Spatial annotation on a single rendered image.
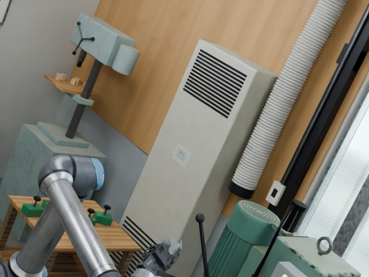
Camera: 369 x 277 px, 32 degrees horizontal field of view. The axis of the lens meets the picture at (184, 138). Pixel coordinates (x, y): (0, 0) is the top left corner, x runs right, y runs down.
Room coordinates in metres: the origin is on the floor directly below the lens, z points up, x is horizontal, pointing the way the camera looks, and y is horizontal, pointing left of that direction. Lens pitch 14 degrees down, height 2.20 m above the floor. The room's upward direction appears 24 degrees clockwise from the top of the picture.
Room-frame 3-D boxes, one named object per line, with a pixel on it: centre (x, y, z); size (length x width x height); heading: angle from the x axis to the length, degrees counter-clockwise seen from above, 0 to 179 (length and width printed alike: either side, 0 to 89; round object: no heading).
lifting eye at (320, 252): (2.03, -0.56, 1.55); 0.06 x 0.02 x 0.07; 45
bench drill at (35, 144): (4.45, 0.75, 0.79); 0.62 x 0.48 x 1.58; 50
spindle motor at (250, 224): (2.23, -0.35, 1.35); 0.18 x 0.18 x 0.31
